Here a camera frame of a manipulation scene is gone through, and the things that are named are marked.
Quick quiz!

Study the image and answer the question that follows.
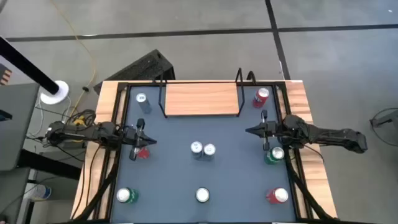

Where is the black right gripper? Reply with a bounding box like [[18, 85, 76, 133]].
[[245, 110, 284, 151]]

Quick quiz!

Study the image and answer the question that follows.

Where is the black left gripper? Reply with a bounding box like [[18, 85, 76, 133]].
[[123, 119, 157, 162]]

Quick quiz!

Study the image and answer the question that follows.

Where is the red Fanta soda can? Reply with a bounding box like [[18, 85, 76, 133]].
[[266, 187, 289, 205], [134, 146, 151, 160], [252, 87, 270, 109]]

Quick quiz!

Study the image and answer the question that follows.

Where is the green Sprite soda can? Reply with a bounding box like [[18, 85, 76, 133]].
[[195, 187, 211, 203], [264, 146, 285, 166], [116, 187, 139, 205]]

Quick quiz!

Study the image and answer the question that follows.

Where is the silver blue slim energy can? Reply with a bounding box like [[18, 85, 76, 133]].
[[190, 141, 205, 160], [201, 142, 217, 162], [135, 92, 153, 114]]

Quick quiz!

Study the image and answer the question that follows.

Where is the black perforated case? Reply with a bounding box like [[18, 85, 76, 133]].
[[93, 49, 176, 96]]

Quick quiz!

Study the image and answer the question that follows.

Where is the white round pole base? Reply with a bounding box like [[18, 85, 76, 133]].
[[39, 80, 70, 105]]

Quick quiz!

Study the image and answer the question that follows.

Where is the black floor beam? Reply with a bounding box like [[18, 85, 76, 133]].
[[17, 148, 82, 180]]

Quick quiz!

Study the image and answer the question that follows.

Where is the white plastic bottle blue label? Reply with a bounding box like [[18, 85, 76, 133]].
[[29, 184, 53, 201]]

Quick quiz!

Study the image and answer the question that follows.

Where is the grey metal cabinet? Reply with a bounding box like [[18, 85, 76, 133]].
[[0, 82, 40, 172]]

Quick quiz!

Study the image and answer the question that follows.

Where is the black pole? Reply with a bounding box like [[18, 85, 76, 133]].
[[0, 36, 60, 96]]

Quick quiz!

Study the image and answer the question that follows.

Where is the orange striped box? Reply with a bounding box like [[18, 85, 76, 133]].
[[0, 63, 13, 86]]

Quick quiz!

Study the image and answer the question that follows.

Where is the wooden shelf black wire frame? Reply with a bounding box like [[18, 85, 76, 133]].
[[152, 67, 257, 119]]

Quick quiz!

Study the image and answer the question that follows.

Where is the black cable bundle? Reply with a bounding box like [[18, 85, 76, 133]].
[[26, 108, 97, 150]]

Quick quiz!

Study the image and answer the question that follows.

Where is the yellow cable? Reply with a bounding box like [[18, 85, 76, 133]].
[[49, 0, 97, 126]]

